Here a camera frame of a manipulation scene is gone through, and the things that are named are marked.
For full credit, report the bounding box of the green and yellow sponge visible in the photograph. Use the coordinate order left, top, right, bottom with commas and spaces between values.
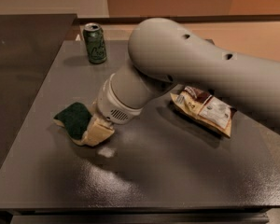
53, 102, 91, 146

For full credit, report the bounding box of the green soda can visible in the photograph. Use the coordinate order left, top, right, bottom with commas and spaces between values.
83, 22, 106, 64

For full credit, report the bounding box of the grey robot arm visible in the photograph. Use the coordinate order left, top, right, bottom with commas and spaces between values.
82, 18, 280, 146

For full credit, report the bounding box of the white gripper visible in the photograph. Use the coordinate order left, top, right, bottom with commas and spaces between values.
81, 74, 142, 147

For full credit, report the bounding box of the brown chip bag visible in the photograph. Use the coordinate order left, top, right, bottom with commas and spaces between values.
170, 86, 237, 138

